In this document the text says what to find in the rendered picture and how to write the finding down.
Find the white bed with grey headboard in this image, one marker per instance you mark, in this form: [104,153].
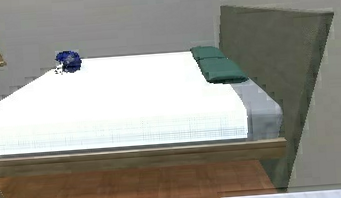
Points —
[118,100]

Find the green pillow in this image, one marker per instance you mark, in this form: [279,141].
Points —
[222,70]
[207,52]

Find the blue crumpled object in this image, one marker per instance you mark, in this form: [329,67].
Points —
[69,61]

